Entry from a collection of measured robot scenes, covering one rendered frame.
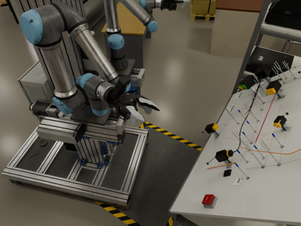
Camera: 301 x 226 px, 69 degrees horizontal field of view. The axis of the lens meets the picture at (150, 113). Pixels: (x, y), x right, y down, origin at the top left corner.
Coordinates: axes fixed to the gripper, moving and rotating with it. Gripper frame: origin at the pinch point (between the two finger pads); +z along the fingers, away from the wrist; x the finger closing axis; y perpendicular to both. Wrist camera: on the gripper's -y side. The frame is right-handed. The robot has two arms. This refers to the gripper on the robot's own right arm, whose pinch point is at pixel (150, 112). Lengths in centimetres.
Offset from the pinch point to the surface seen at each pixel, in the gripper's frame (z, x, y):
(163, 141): -54, -114, 144
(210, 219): 33, -25, 75
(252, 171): 39, -33, 32
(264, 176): 44, -29, 27
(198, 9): -202, -442, 76
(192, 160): -12, -113, 144
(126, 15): -230, -236, 61
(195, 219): 26, -19, 76
